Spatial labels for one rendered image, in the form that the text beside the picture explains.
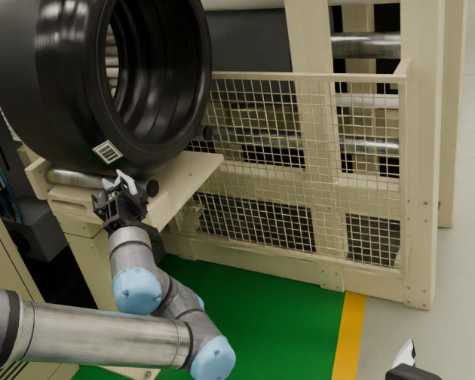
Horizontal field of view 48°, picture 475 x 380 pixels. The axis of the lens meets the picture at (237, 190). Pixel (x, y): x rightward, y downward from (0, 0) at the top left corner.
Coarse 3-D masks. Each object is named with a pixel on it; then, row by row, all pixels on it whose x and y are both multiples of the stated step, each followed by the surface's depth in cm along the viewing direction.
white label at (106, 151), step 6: (102, 144) 114; (108, 144) 114; (96, 150) 114; (102, 150) 115; (108, 150) 115; (114, 150) 116; (102, 156) 116; (108, 156) 117; (114, 156) 117; (120, 156) 118; (108, 162) 118
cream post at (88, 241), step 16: (32, 160) 157; (64, 224) 169; (80, 224) 165; (96, 224) 167; (80, 240) 170; (96, 240) 168; (80, 256) 176; (96, 256) 172; (96, 272) 178; (96, 288) 184; (112, 304) 185
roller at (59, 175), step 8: (56, 168) 144; (64, 168) 143; (48, 176) 145; (56, 176) 143; (64, 176) 141; (72, 176) 140; (80, 176) 139; (88, 176) 138; (96, 176) 137; (104, 176) 136; (112, 176) 135; (72, 184) 141; (80, 184) 140; (88, 184) 138; (96, 184) 136; (144, 184) 129; (152, 184) 130; (152, 192) 130
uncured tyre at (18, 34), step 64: (0, 0) 111; (64, 0) 103; (128, 0) 148; (192, 0) 133; (0, 64) 111; (64, 64) 104; (128, 64) 155; (192, 64) 151; (64, 128) 111; (128, 128) 155; (192, 128) 141
